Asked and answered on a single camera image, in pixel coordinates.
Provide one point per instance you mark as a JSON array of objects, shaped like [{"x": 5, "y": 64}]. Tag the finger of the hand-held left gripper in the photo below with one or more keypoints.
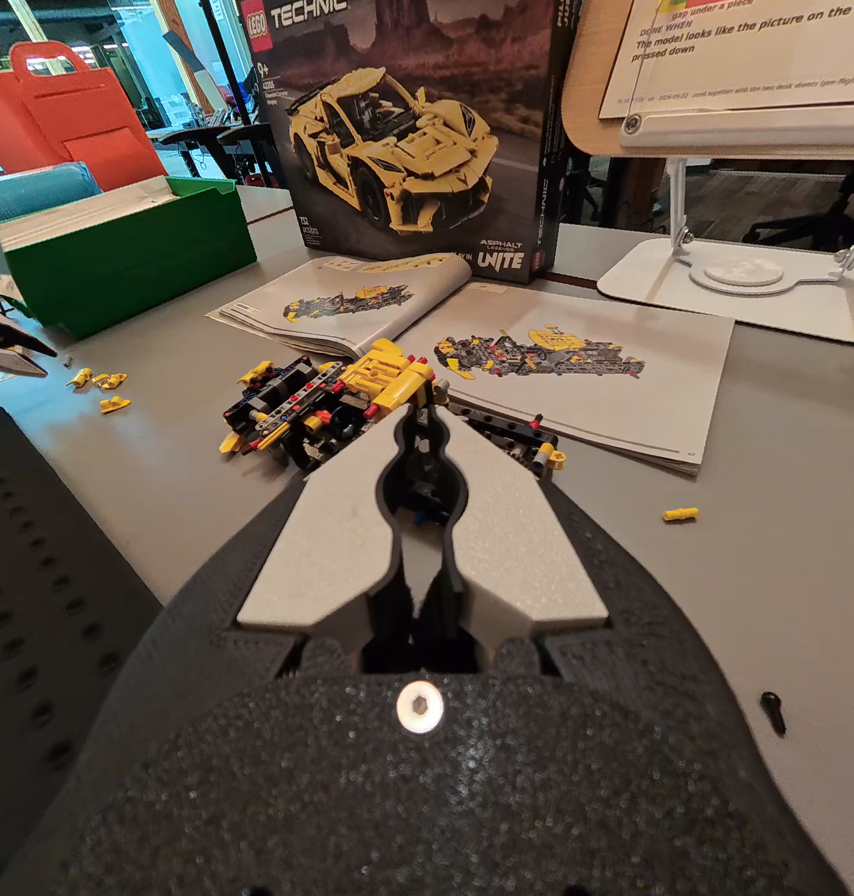
[
  {"x": 7, "y": 360},
  {"x": 14, "y": 332}
]

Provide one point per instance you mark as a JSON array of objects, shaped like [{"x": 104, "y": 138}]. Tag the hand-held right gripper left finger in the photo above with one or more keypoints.
[{"x": 315, "y": 560}]

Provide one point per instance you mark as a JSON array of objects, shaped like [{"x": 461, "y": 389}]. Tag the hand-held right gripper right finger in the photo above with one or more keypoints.
[{"x": 532, "y": 560}]

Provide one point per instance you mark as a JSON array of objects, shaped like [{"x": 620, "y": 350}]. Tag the lego car chassis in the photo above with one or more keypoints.
[{"x": 329, "y": 406}]

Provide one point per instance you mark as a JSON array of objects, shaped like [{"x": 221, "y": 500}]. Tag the yellow lego wedge piece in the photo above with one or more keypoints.
[{"x": 114, "y": 404}]

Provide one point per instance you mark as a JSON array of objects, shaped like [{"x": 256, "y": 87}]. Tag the yellow lego pin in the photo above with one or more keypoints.
[{"x": 681, "y": 514}]

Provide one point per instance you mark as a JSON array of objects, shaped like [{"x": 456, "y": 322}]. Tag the lego instruction booklet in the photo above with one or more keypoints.
[{"x": 608, "y": 392}]

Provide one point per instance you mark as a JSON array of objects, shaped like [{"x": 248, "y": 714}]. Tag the small black lego piece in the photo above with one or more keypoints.
[{"x": 773, "y": 714}]

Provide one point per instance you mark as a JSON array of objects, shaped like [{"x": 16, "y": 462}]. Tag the lego set box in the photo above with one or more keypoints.
[{"x": 413, "y": 105}]

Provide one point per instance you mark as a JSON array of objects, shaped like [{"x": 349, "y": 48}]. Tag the green storage bin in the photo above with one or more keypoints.
[{"x": 133, "y": 266}]

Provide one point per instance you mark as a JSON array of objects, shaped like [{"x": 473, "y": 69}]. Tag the white paper sheet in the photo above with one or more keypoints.
[{"x": 84, "y": 210}]

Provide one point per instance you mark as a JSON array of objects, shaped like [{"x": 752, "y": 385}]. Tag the teal rolled mat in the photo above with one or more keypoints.
[{"x": 35, "y": 189}]

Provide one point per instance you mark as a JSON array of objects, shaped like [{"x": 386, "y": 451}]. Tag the orange plastic case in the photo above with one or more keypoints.
[{"x": 63, "y": 112}]

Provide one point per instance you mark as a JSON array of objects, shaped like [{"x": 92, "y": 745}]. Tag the black dotted floor mat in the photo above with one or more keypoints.
[{"x": 42, "y": 595}]

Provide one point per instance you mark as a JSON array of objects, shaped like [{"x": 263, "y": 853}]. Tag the white document stand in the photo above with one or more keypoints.
[{"x": 748, "y": 294}]

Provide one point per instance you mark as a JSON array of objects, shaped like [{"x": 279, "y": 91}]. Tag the printed instruction sheet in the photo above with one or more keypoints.
[{"x": 734, "y": 63}]

